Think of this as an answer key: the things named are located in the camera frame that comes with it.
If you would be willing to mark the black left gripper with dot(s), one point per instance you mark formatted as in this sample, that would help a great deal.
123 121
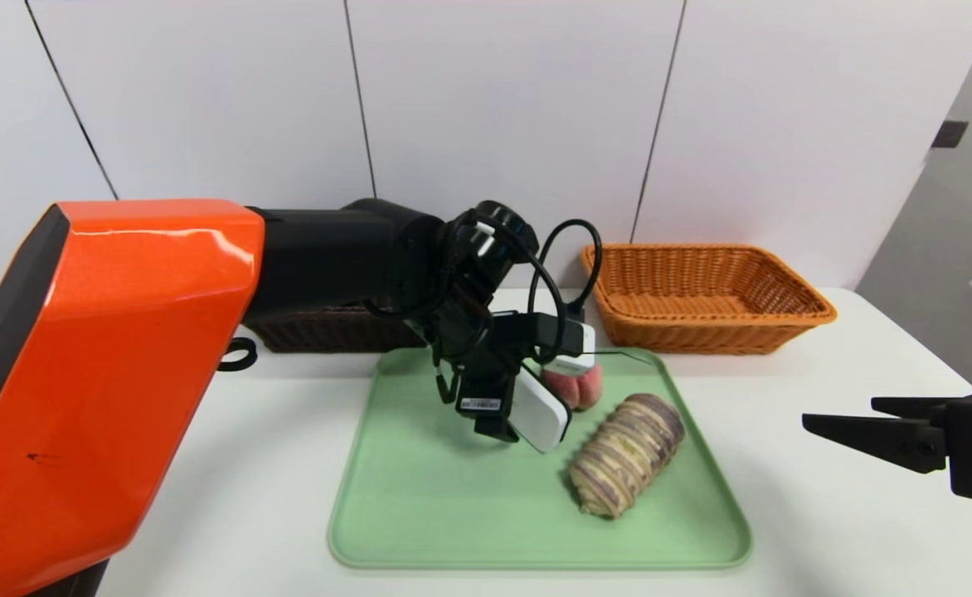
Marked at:
481 404

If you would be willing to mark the white whiteboard eraser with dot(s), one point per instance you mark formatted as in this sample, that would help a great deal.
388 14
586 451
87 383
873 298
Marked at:
544 414

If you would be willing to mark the pink peach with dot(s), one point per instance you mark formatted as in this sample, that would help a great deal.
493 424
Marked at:
585 390

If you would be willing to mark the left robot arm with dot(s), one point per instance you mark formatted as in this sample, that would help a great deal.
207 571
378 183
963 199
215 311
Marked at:
121 373

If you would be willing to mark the dark brown wicker basket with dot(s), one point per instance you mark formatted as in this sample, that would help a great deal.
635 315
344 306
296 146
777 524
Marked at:
328 336

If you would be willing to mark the orange wicker basket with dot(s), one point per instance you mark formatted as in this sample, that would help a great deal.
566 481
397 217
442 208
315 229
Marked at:
702 332

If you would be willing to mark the light green plastic tray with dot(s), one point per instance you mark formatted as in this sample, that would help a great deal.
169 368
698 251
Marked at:
453 514

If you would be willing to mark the striped purple bread roll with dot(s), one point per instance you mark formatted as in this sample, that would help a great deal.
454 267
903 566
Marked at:
627 456

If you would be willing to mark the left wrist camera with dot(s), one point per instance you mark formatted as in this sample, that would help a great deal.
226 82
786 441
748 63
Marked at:
577 363

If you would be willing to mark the black wall fixture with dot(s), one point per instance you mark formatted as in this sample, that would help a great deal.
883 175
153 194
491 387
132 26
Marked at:
950 135

